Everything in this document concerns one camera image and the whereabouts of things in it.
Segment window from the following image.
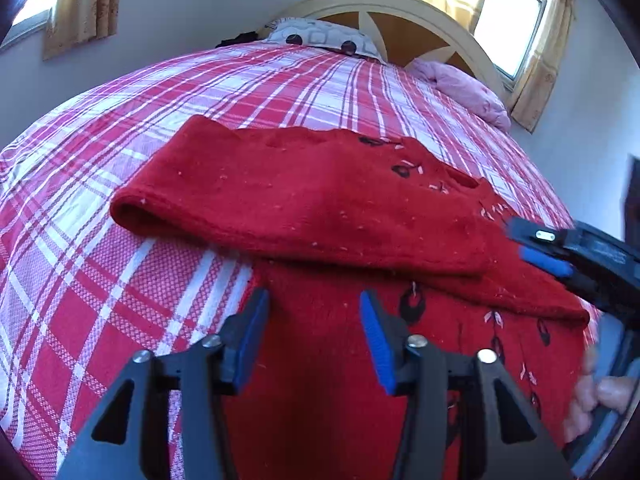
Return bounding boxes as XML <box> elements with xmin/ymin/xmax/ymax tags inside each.
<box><xmin>7</xmin><ymin>0</ymin><xmax>67</xmax><ymax>43</ymax></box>
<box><xmin>472</xmin><ymin>0</ymin><xmax>549</xmax><ymax>83</ymax></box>

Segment grey patterned pillow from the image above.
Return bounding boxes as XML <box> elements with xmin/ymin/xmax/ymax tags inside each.
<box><xmin>260</xmin><ymin>19</ymin><xmax>386</xmax><ymax>63</ymax></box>

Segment pink pillow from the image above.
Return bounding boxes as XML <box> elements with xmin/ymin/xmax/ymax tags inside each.
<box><xmin>405</xmin><ymin>58</ymin><xmax>512</xmax><ymax>131</ymax></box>

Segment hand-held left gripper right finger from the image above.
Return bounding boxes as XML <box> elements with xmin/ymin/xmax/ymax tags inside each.
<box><xmin>360</xmin><ymin>290</ymin><xmax>573</xmax><ymax>480</ymax></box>

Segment cream wooden headboard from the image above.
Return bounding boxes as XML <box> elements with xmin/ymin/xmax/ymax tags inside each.
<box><xmin>280</xmin><ymin>0</ymin><xmax>508</xmax><ymax>106</ymax></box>

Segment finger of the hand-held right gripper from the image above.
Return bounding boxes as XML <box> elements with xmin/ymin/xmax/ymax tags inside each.
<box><xmin>520</xmin><ymin>248</ymin><xmax>603</xmax><ymax>308</ymax></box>
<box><xmin>506</xmin><ymin>216</ymin><xmax>578</xmax><ymax>256</ymax></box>

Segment small black item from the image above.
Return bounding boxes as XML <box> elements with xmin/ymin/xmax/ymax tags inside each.
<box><xmin>216</xmin><ymin>32</ymin><xmax>259</xmax><ymax>49</ymax></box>

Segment person's right hand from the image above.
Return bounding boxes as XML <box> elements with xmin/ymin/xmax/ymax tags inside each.
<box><xmin>564</xmin><ymin>344</ymin><xmax>628</xmax><ymax>445</ymax></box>

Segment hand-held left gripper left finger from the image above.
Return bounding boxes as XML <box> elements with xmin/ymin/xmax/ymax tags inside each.
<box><xmin>57</xmin><ymin>287</ymin><xmax>271</xmax><ymax>480</ymax></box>

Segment red towel with black motifs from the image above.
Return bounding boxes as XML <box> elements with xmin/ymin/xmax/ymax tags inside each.
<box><xmin>109</xmin><ymin>114</ymin><xmax>593</xmax><ymax>480</ymax></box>

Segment red white plaid bedsheet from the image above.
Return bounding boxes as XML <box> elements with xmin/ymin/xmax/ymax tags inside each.
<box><xmin>0</xmin><ymin>40</ymin><xmax>601</xmax><ymax>480</ymax></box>

